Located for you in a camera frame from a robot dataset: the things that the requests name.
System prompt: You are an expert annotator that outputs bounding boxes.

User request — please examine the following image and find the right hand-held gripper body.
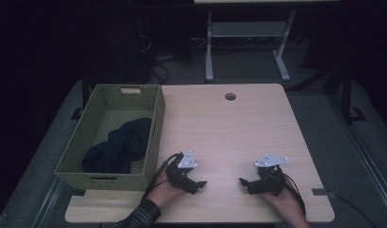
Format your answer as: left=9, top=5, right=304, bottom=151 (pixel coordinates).
left=254, top=153, right=290, bottom=197

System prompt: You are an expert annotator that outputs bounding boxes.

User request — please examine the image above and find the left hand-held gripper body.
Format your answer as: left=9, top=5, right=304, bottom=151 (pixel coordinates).
left=164, top=150, right=200, bottom=195

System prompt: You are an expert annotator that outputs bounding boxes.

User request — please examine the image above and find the dark blue fishbone print shirt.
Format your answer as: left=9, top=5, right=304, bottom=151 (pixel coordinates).
left=81, top=117, right=153, bottom=175

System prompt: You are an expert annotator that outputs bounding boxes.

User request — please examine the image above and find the green woven basket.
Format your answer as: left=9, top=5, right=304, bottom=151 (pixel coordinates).
left=53, top=84, right=166, bottom=192

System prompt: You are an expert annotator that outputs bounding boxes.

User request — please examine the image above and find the person's left hand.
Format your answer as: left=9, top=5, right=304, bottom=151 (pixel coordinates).
left=147, top=173, right=187, bottom=210

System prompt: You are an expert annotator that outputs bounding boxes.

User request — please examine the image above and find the person's right hand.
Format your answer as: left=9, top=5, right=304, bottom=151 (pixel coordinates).
left=261, top=180, right=306, bottom=219

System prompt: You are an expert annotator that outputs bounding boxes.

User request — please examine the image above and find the black stand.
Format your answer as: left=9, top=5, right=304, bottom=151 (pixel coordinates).
left=340, top=67, right=368, bottom=124
left=69, top=67, right=91, bottom=121

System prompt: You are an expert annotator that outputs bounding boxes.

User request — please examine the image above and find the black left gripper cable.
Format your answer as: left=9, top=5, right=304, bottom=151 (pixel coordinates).
left=142, top=152, right=184, bottom=202

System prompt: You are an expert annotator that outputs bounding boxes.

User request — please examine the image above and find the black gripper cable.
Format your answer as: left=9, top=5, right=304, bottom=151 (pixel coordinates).
left=142, top=152, right=184, bottom=202
left=282, top=173, right=307, bottom=217

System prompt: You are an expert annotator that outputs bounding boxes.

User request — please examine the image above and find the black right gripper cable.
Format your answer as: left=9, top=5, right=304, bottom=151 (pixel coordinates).
left=282, top=173, right=307, bottom=217

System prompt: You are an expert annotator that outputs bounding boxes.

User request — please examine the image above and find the black floor cable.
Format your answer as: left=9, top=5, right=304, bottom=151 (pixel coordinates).
left=327, top=190, right=377, bottom=228

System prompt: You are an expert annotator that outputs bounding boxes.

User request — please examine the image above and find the metal floor rail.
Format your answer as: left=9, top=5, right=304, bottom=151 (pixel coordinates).
left=327, top=94, right=387, bottom=220
left=31, top=177, right=69, bottom=228

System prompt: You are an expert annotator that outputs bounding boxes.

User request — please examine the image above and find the tangle of floor cables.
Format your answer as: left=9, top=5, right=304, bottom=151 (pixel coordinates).
left=135, top=34, right=208, bottom=86

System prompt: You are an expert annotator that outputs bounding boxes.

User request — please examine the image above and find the grey metal frame desk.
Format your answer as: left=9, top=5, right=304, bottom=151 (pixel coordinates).
left=194, top=0, right=341, bottom=83

